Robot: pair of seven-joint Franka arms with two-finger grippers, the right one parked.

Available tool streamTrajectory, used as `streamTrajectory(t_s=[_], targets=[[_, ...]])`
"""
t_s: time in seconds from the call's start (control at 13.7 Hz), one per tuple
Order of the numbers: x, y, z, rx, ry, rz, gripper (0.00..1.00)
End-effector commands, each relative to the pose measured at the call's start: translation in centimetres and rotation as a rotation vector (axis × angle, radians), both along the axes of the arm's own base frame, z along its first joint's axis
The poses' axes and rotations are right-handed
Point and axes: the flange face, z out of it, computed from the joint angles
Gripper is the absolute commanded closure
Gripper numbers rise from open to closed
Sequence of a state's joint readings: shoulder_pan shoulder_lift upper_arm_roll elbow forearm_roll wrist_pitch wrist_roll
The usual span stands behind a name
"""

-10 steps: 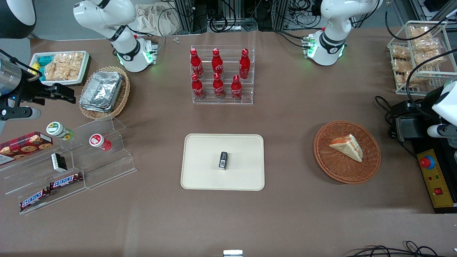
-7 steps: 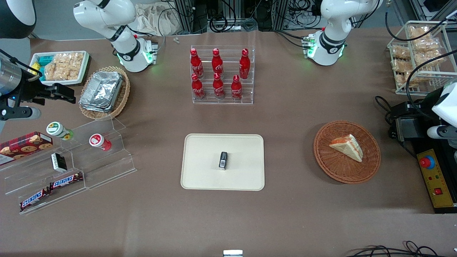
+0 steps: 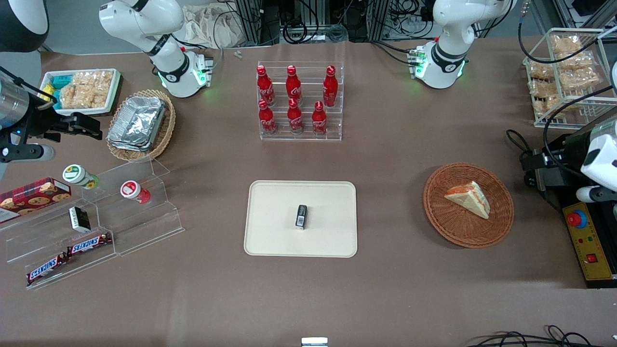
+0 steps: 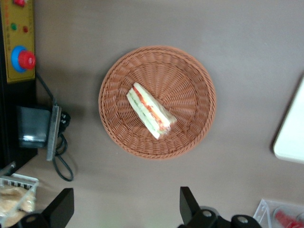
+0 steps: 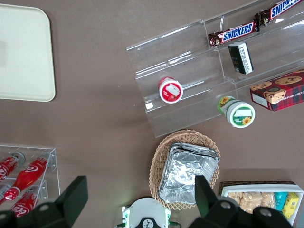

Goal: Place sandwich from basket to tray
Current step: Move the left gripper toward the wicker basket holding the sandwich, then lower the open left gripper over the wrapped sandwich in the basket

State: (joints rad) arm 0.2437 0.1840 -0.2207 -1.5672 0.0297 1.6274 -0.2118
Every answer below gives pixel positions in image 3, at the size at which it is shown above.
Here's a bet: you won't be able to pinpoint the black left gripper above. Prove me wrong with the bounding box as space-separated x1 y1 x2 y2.
521 131 595 191

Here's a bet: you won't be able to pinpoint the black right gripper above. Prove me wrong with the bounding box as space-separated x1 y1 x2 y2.
18 107 103 144

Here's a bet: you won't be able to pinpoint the triangular sandwich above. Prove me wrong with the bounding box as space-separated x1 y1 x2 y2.
443 181 491 220

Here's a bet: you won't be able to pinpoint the white rectangular snack tray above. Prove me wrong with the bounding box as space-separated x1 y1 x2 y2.
40 68 122 117

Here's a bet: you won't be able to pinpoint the oval wicker basket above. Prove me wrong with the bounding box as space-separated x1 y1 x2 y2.
107 89 176 162

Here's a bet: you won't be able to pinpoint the round brown wicker basket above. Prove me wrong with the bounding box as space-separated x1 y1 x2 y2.
423 162 515 249

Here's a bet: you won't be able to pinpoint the beige plastic serving tray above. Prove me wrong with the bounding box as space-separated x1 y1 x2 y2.
243 180 358 258

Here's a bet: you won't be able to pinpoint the clear bag of rice crackers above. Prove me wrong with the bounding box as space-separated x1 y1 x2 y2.
58 71 114 109

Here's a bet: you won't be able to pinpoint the stack of foil containers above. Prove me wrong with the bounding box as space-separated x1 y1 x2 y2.
107 96 167 151

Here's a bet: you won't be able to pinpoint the green lidded yogurt cup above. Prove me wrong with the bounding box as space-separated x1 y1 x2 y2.
62 164 100 190

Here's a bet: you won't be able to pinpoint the clear bag of fried snacks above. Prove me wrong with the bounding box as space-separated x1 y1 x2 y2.
559 67 601 93
535 96 563 117
551 34 582 56
554 50 596 71
527 61 555 80
530 79 560 100

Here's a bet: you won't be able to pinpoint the red lidded yogurt cup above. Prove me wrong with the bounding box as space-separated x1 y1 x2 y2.
120 180 151 204

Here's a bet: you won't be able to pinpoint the red cookie box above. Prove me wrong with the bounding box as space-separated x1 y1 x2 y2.
0 177 72 224

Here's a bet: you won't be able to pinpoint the black and white small box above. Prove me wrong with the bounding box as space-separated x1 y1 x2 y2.
68 206 92 233

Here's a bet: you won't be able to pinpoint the yellow emergency stop control box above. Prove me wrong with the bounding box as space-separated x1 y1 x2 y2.
559 190 617 289

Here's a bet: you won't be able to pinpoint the clear acrylic step shelf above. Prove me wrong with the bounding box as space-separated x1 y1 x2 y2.
81 158 186 257
0 193 117 291

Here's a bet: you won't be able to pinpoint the Snickers chocolate bar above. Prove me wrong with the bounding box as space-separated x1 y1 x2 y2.
26 254 68 286
66 233 113 256

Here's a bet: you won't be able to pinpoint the beige cloth bag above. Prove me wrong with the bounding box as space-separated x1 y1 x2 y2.
182 4 252 49

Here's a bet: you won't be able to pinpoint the red cola bottle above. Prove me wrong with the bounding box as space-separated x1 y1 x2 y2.
322 66 339 108
285 65 303 105
256 66 276 107
311 101 329 136
258 99 278 135
287 98 305 134

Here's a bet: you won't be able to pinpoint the clear acrylic bottle rack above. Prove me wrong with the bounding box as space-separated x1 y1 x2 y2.
256 61 345 142

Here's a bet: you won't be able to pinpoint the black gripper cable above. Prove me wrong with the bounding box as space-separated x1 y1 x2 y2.
505 85 617 164

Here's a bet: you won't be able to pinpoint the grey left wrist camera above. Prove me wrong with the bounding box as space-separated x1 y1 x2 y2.
576 185 611 203

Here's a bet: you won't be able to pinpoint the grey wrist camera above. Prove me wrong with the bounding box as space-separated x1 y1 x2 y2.
576 185 611 203
0 144 56 163

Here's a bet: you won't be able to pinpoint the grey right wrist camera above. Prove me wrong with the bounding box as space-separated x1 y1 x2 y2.
0 144 56 163

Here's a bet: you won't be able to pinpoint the white wire rack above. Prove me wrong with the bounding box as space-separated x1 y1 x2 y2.
523 27 617 129

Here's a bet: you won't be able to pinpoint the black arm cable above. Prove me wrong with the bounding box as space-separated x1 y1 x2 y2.
518 0 617 64

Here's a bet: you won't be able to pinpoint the black base cables of right arm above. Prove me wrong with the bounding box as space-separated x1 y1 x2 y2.
179 40 225 74

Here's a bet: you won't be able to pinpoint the black base cables of arm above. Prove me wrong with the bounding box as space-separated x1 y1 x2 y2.
179 40 225 74
370 40 421 67

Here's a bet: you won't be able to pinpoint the black floor cable bundle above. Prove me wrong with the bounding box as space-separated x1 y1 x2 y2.
465 325 617 347

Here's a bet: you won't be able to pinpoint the black base cables of left arm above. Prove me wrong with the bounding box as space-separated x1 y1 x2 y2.
370 40 421 67

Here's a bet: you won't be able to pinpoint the coiled black cable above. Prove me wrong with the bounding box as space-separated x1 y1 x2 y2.
282 18 310 45

